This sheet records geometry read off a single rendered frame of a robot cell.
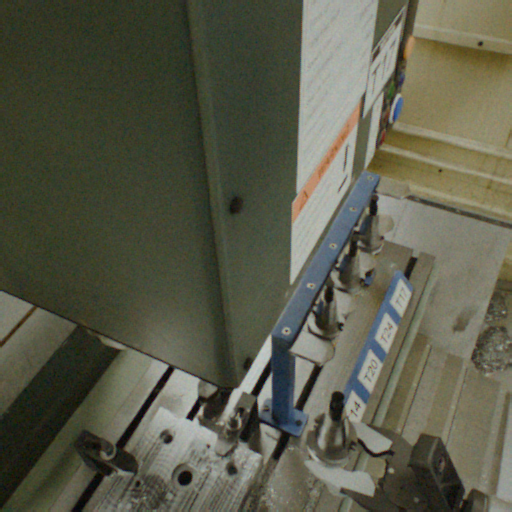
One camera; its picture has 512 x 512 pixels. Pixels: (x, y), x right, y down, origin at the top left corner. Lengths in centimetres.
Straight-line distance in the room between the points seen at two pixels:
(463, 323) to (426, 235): 27
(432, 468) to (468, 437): 81
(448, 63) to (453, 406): 83
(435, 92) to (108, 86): 132
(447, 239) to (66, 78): 151
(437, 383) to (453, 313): 22
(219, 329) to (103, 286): 10
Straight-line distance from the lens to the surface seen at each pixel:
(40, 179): 42
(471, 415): 157
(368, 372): 130
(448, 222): 178
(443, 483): 76
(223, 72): 30
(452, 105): 159
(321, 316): 98
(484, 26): 148
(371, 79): 60
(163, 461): 117
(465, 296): 171
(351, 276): 105
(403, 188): 128
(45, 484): 163
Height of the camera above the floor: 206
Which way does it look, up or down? 49 degrees down
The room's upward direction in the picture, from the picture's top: 3 degrees counter-clockwise
